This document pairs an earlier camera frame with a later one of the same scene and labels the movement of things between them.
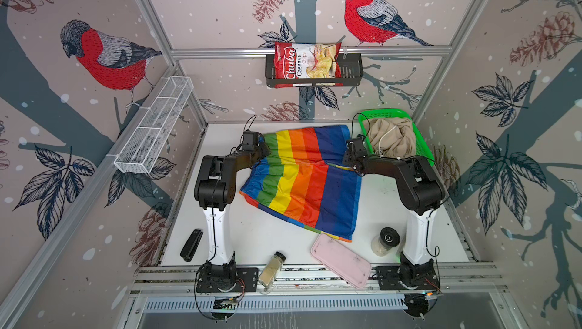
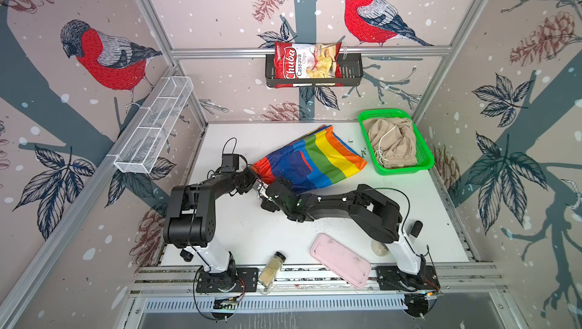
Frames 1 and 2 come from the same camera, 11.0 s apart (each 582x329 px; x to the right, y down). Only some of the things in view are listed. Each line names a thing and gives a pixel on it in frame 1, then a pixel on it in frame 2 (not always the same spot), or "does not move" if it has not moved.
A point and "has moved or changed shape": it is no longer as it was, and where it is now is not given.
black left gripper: [264, 149] → [252, 177]
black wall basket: [352, 73] does not move
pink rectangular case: [341, 261] does not move
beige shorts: [392, 137] does not move
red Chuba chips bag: [306, 61] does not move
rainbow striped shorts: [304, 180] has moved or changed shape
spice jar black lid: [270, 272] does not move
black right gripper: [345, 158] → [268, 206]
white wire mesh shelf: [139, 155] does not move
